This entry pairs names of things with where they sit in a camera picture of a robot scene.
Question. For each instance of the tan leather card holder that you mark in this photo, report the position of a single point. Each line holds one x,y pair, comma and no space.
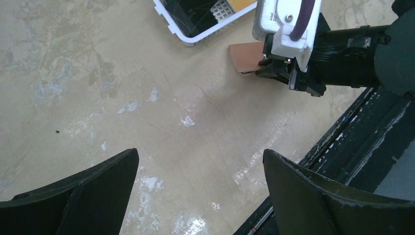
246,56

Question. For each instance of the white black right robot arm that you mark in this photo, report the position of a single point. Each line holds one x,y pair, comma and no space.
394,61

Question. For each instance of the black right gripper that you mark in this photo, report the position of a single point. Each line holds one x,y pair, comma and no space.
339,58

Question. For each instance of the black VIP card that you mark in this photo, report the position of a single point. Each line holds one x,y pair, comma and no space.
192,16

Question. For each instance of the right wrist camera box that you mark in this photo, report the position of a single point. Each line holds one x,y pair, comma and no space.
293,24

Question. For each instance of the white plastic basket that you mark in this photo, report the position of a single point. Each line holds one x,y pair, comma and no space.
222,11

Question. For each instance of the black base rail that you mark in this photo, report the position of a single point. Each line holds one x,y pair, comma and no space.
371,147

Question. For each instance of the gold magnetic stripe card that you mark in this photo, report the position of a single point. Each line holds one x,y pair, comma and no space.
238,5

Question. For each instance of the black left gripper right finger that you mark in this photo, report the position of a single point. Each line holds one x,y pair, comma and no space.
307,203

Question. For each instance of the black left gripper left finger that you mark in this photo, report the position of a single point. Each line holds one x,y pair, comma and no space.
90,202

